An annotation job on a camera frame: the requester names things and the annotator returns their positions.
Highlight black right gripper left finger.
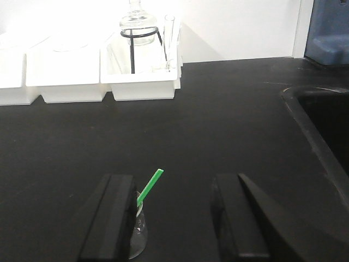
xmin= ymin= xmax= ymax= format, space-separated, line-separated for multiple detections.
xmin=79 ymin=175 xmax=137 ymax=259

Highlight white plastic bin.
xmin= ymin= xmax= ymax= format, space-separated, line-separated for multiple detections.
xmin=26 ymin=30 xmax=108 ymax=103
xmin=1 ymin=32 xmax=39 ymax=106
xmin=100 ymin=22 xmax=183 ymax=101

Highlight blue plastic crate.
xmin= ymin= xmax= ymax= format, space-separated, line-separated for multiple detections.
xmin=305 ymin=0 xmax=348 ymax=66

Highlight right white plastic bin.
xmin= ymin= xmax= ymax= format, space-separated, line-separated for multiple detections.
xmin=100 ymin=22 xmax=183 ymax=101

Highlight round glass flask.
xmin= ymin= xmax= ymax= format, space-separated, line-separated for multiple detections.
xmin=119 ymin=0 xmax=157 ymax=46

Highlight green plastic spoon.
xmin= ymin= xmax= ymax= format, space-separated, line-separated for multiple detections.
xmin=137 ymin=169 xmax=164 ymax=207

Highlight left white plastic bin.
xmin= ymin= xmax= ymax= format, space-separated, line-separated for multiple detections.
xmin=1 ymin=32 xmax=39 ymax=106

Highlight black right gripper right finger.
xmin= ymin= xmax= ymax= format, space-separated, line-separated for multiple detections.
xmin=210 ymin=174 xmax=297 ymax=259

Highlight glass test tube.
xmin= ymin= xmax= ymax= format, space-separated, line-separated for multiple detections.
xmin=152 ymin=14 xmax=175 ymax=73

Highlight black lab sink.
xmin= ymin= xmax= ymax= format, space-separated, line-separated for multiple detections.
xmin=281 ymin=87 xmax=348 ymax=180

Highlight black wire tripod stand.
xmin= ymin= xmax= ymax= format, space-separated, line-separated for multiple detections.
xmin=120 ymin=26 xmax=163 ymax=74

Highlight right front glass beaker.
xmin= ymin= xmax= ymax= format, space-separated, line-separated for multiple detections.
xmin=129 ymin=204 xmax=148 ymax=260

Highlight middle white plastic bin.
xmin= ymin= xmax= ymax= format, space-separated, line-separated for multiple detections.
xmin=26 ymin=30 xmax=108 ymax=103

